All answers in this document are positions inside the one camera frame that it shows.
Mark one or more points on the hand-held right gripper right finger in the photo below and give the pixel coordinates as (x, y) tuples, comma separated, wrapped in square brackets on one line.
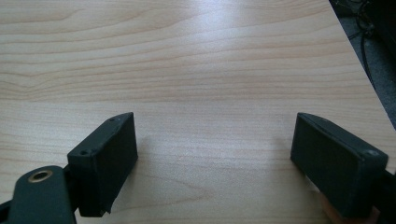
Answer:
[(336, 168)]

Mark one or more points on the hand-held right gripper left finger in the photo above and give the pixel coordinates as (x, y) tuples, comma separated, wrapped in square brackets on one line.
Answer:
[(101, 165)]

